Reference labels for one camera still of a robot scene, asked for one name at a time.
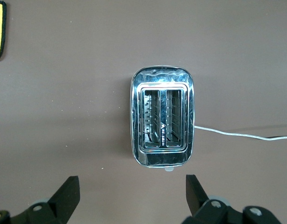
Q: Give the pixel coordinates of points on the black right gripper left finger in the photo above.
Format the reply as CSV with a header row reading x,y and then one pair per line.
x,y
64,200

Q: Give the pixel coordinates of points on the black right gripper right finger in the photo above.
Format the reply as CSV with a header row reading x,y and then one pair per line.
x,y
197,198

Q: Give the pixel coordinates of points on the chrome and beige toaster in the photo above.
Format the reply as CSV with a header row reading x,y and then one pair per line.
x,y
162,79

